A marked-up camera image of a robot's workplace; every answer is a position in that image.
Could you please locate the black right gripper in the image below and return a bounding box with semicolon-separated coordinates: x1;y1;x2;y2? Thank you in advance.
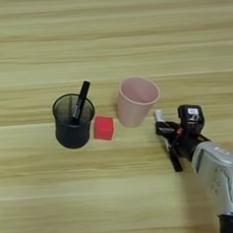
154;117;212;165

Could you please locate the white marker pen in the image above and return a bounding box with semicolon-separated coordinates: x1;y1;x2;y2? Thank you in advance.
153;107;186;175

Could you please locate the red cube block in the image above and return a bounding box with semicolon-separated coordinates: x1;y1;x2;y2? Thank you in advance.
90;114;116;143

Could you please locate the pink plastic cup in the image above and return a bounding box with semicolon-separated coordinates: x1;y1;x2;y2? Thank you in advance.
113;74;163;129

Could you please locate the black marker pen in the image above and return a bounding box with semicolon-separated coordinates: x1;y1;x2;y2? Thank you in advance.
68;80;94;125

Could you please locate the black mesh pen holder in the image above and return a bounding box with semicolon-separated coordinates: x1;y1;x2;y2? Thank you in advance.
51;91;99;151

